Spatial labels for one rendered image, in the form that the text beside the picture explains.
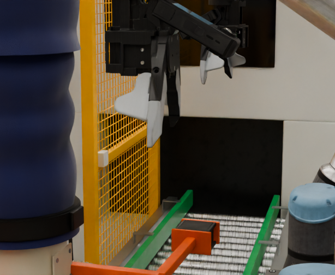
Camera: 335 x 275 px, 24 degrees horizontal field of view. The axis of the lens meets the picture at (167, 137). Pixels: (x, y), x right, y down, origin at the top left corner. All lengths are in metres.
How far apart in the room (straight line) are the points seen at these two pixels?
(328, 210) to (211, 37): 0.84
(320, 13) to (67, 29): 0.46
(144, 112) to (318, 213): 0.86
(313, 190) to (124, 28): 0.90
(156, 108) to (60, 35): 0.48
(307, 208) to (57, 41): 0.68
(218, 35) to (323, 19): 0.27
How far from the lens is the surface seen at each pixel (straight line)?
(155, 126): 0.94
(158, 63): 0.95
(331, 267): 1.33
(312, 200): 1.75
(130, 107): 0.96
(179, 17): 0.98
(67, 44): 1.39
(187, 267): 3.37
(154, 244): 3.46
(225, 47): 0.97
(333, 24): 1.21
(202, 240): 1.68
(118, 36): 0.98
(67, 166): 1.45
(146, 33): 0.97
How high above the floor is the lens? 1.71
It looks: 11 degrees down
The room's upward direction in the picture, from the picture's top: straight up
